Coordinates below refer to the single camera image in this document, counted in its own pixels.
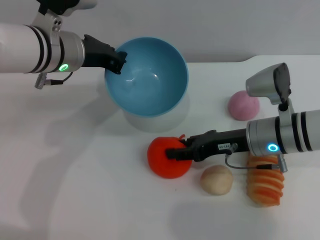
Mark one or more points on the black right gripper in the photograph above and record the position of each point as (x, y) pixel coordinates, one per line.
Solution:
(220, 143)

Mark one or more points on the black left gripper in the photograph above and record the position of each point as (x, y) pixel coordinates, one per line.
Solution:
(98, 53)

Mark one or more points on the orange toy fruit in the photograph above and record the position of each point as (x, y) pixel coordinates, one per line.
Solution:
(160, 165)

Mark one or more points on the blue bowl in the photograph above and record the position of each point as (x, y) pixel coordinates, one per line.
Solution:
(150, 82)

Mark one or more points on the beige round bun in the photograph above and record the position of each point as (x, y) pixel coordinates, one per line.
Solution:
(216, 180)

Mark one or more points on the pink round bun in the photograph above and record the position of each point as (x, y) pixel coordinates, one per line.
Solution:
(241, 107)

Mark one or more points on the orange striped bread loaf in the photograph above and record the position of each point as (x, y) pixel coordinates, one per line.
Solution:
(265, 187)

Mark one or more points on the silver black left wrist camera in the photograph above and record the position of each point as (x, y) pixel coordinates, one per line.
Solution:
(65, 5)

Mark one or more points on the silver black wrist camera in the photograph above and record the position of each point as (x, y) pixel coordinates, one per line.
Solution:
(270, 80)
(65, 5)

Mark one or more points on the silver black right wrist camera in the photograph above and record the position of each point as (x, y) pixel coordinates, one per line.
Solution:
(270, 80)

